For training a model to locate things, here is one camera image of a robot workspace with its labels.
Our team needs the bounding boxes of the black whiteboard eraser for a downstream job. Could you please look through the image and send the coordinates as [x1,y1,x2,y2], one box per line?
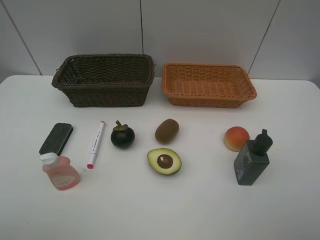
[39,123,73,156]

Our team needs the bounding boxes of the dark brown wicker basket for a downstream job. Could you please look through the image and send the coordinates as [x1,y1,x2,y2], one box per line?
[51,53,155,108]

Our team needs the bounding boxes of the white red marker pen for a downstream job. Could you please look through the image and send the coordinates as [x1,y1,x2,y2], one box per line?
[87,121,106,169]

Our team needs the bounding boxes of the orange peach fruit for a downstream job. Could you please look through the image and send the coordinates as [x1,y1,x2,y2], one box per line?
[223,126,250,152]

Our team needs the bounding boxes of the dark green pump bottle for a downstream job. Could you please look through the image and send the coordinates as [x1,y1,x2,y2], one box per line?
[233,129,273,186]

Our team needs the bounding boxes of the half avocado with pit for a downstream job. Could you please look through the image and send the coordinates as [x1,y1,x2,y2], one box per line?
[147,148,182,175]

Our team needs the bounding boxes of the dark purple mangosteen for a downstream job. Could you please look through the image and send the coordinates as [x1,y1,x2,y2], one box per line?
[110,120,135,149]

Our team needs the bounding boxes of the orange wicker basket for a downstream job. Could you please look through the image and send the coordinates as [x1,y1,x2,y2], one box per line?
[161,63,257,108]

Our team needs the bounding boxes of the pink liquid bottle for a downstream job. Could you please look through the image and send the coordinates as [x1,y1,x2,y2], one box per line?
[40,152,81,191]

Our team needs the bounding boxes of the brown kiwi fruit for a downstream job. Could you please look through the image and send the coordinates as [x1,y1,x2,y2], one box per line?
[154,118,180,144]

